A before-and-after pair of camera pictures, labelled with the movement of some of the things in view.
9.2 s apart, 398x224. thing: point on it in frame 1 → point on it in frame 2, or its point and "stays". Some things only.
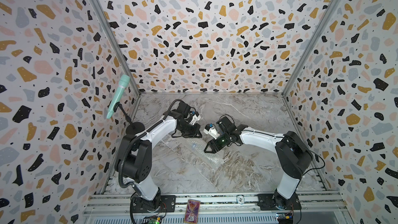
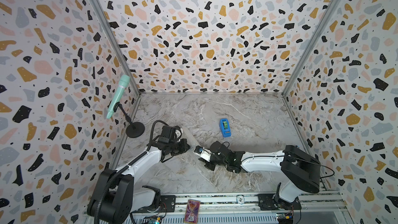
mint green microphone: x=123 y=82 stays
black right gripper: x=210 y=145 → x=208 y=165
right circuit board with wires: x=282 y=218 stays
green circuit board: x=154 y=220 stays
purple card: x=192 y=211 stays
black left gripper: x=197 y=134 → x=185 y=148
